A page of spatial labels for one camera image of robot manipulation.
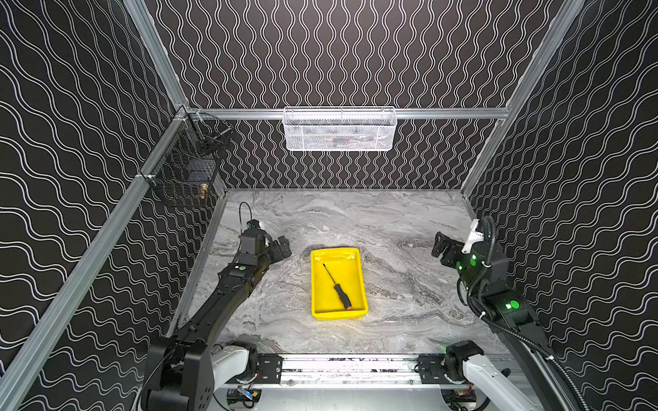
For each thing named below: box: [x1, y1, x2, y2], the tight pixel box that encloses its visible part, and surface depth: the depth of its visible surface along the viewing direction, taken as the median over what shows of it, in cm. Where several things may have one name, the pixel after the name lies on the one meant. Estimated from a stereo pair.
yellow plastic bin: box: [310, 247, 368, 321], surface depth 90 cm
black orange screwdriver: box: [322, 262, 353, 311], surface depth 87 cm
